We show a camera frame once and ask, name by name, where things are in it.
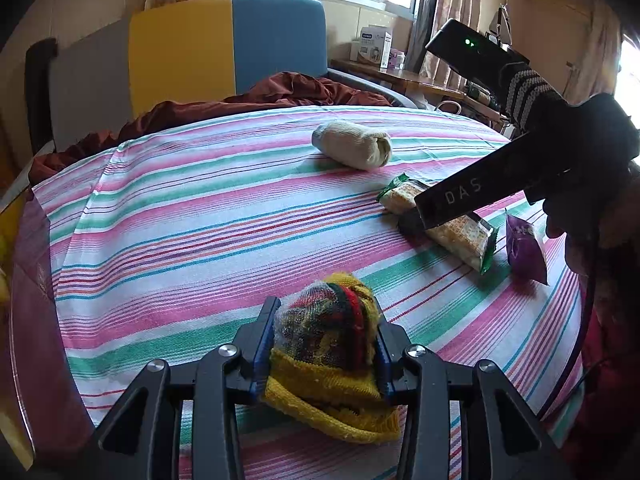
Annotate yellow knitted hat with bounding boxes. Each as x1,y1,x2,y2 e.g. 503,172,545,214
262,272,400,444

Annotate black label cracker packet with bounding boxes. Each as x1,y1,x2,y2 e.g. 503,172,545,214
375,172,500,276

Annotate person's hand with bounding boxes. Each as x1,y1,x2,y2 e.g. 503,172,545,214
544,164,639,285

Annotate striped bed sheet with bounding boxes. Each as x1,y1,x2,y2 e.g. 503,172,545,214
35,106,580,425

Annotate wooden bedside desk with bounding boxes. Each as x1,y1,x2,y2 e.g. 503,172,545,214
330,58,506,130

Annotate beige curtain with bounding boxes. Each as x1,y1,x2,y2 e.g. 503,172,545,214
405,0,482,90

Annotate rolled cream sock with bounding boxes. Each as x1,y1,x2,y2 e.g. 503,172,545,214
311,120,393,171

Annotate red garment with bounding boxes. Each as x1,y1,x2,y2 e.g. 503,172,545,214
561,280,639,470

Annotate white product box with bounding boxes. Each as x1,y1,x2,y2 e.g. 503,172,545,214
357,26,393,70

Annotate maroon blanket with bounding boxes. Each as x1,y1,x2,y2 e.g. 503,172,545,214
28,72,393,186

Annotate blue yellow grey headboard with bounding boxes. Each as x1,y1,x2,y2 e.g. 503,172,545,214
49,0,328,151

